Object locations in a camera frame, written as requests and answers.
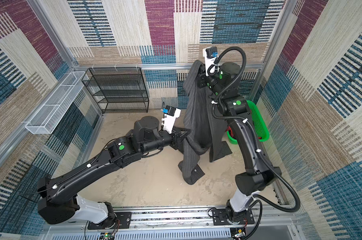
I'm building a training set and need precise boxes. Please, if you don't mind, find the black wire shelf rack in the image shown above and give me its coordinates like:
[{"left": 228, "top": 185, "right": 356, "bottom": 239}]
[{"left": 82, "top": 67, "right": 150, "bottom": 114}]

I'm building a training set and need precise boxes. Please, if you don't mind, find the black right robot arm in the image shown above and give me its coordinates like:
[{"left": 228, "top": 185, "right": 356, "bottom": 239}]
[{"left": 197, "top": 63, "right": 281, "bottom": 224}]

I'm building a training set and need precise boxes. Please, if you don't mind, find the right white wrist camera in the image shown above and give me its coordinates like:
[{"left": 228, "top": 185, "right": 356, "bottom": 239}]
[{"left": 202, "top": 47, "right": 219, "bottom": 77}]

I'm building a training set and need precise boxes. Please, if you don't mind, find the dark grey striped shirt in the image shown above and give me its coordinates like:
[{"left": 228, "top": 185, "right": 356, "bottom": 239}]
[{"left": 179, "top": 60, "right": 232, "bottom": 185}]

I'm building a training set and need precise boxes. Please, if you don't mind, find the black corrugated cable conduit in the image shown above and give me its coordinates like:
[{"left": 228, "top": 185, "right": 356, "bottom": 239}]
[{"left": 206, "top": 46, "right": 301, "bottom": 214}]

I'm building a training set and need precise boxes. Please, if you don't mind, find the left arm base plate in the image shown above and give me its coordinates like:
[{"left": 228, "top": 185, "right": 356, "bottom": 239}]
[{"left": 87, "top": 212, "right": 132, "bottom": 230}]

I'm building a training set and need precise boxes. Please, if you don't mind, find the green plastic basket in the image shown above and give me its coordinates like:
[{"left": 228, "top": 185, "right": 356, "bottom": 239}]
[{"left": 226, "top": 100, "right": 270, "bottom": 145}]

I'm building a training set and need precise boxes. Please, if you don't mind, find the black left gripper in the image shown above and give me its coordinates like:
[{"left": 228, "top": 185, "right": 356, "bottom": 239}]
[{"left": 140, "top": 126, "right": 191, "bottom": 158}]

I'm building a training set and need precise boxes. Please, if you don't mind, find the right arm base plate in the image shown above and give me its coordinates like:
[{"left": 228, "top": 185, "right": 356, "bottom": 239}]
[{"left": 208, "top": 208, "right": 255, "bottom": 226}]

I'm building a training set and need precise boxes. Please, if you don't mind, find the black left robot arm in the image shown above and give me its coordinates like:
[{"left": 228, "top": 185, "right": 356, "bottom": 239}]
[{"left": 38, "top": 116, "right": 191, "bottom": 229}]

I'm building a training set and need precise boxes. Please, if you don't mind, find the white wire mesh tray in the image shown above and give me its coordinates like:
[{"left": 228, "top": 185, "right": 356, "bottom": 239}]
[{"left": 26, "top": 72, "right": 85, "bottom": 135}]

